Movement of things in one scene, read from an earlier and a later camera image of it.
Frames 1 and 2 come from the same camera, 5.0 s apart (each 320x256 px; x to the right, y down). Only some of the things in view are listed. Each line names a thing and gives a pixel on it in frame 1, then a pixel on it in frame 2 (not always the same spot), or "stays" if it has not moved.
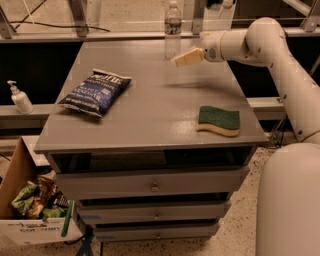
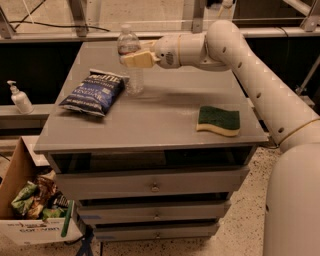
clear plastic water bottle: (173, 31) to (129, 42)
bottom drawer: (155, 232) stays
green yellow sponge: (226, 122) stays
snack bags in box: (40, 200) stays
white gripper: (211, 46) to (166, 50)
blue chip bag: (97, 93) stays
